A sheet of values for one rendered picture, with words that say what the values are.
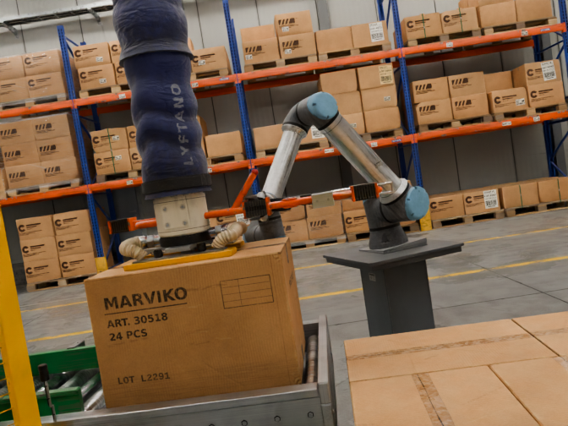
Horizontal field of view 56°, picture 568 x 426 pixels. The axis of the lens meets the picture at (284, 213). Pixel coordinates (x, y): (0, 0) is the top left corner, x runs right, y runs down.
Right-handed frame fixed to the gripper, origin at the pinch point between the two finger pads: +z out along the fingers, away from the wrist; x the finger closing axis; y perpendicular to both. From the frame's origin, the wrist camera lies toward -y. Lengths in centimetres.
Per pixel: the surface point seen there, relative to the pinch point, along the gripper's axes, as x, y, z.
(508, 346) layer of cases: -52, -70, 8
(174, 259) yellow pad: -12.0, 27.0, 15.0
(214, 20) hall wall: 334, 140, -830
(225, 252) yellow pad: -11.7, 11.2, 14.8
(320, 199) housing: -0.1, -19.3, 3.2
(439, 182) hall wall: -21, -240, -865
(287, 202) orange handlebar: 0.5, -8.8, 3.2
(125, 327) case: -30, 43, 20
